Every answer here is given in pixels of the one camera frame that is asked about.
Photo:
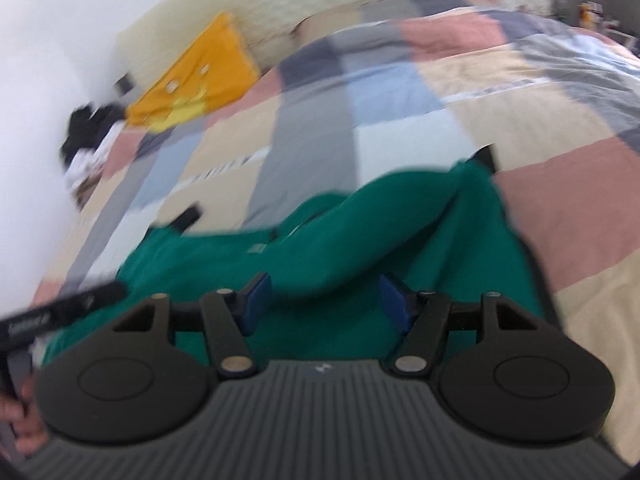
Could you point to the yellow crown pillow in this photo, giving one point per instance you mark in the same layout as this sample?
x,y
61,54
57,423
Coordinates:
x,y
205,75

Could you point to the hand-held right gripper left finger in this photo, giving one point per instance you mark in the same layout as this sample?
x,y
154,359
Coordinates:
x,y
257,300

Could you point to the bottles on nightstand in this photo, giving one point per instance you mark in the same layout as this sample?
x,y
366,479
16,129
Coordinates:
x,y
595,15

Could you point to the person's left hand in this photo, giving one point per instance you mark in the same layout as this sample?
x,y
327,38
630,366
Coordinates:
x,y
25,425

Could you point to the cream quilted headboard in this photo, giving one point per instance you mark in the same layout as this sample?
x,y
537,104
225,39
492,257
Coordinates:
x,y
325,0

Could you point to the black and white cloth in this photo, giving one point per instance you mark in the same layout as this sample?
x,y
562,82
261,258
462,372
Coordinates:
x,y
90,135

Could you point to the patchwork quilt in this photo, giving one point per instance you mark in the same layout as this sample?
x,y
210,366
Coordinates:
x,y
310,125

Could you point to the green garment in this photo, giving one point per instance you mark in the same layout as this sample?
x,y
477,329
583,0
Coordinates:
x,y
375,230

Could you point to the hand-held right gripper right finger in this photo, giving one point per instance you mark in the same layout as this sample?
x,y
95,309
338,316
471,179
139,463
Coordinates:
x,y
392,302

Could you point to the dark wall socket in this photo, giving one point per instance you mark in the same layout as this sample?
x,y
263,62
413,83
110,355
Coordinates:
x,y
124,84

